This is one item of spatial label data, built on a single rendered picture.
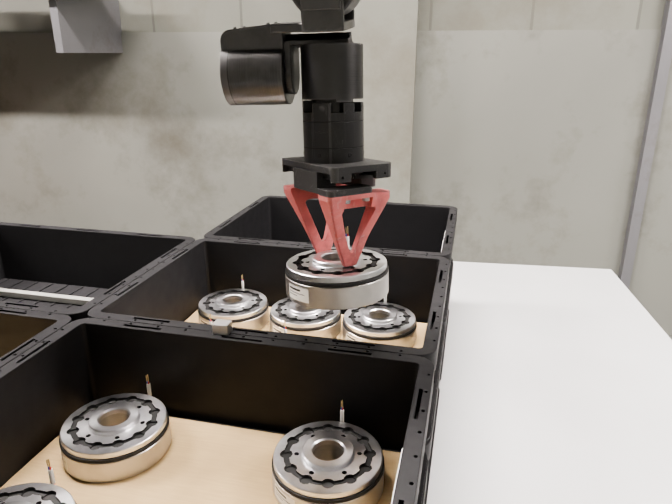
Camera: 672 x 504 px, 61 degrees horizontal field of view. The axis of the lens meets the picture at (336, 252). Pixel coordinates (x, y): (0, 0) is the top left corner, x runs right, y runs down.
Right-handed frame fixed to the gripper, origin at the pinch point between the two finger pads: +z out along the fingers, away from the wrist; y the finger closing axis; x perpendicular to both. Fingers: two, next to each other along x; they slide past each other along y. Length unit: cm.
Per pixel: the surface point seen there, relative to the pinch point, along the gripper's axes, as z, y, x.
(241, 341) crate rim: 9.2, -4.6, -8.9
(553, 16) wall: -42, -114, 172
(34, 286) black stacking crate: 16, -61, -25
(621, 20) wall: -40, -97, 192
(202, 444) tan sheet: 19.3, -4.2, -14.0
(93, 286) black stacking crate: 16, -55, -16
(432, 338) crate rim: 9.5, 5.3, 8.3
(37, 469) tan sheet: 19.2, -9.0, -28.9
